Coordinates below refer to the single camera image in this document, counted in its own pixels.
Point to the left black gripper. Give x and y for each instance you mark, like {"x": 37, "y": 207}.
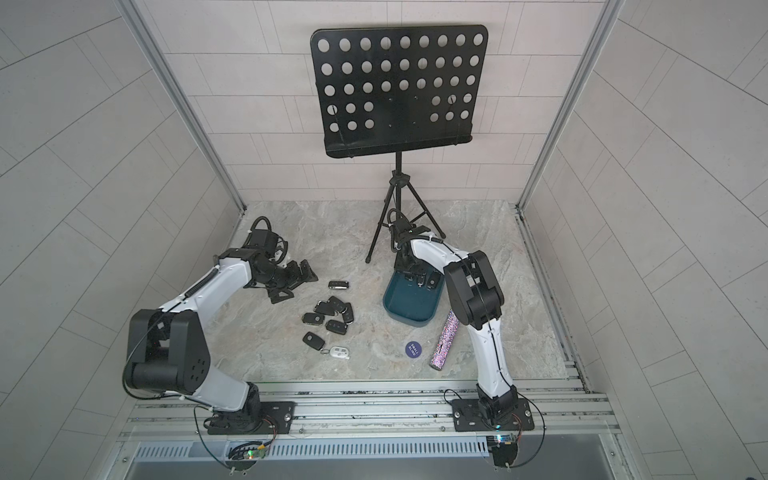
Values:
{"x": 293, "y": 267}

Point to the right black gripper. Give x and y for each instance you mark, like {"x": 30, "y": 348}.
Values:
{"x": 402, "y": 268}

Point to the black chrome key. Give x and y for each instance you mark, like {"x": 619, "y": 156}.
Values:
{"x": 338, "y": 285}

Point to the black car key cluster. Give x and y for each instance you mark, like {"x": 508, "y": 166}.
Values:
{"x": 338, "y": 305}
{"x": 325, "y": 308}
{"x": 348, "y": 314}

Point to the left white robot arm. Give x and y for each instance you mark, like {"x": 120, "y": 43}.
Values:
{"x": 167, "y": 352}

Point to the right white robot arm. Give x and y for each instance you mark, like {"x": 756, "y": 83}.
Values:
{"x": 475, "y": 298}

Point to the teal plastic storage box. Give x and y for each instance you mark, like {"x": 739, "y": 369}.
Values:
{"x": 405, "y": 302}

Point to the black car key front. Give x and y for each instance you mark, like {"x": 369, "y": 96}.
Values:
{"x": 314, "y": 341}

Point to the white remote key fob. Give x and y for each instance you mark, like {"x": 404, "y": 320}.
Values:
{"x": 337, "y": 352}

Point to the purple glitter tube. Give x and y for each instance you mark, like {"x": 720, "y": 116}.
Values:
{"x": 445, "y": 341}

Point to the round purple lid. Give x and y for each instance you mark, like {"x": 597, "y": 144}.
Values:
{"x": 413, "y": 349}

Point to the left circuit board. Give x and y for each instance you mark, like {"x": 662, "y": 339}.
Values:
{"x": 243, "y": 457}

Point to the circuit board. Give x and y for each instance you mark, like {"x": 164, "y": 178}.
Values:
{"x": 243, "y": 457}
{"x": 503, "y": 449}

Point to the black perforated music stand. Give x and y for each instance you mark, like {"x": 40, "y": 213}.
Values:
{"x": 388, "y": 90}

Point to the right circuit board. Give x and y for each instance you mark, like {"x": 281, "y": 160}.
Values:
{"x": 503, "y": 449}

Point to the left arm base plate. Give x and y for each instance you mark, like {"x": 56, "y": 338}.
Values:
{"x": 268, "y": 418}

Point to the aluminium mounting rail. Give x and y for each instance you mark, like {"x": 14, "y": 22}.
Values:
{"x": 389, "y": 408}

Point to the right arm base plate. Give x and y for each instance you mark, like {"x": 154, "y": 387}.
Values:
{"x": 472, "y": 415}

